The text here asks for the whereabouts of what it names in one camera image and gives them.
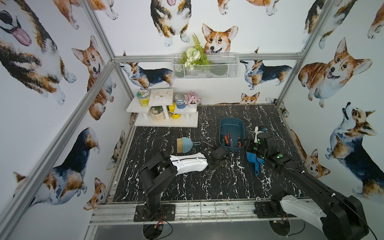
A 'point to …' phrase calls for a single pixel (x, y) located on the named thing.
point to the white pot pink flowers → (192, 98)
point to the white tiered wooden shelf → (164, 97)
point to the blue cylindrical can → (180, 103)
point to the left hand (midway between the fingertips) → (222, 157)
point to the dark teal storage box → (232, 133)
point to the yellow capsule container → (172, 110)
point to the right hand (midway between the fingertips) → (249, 137)
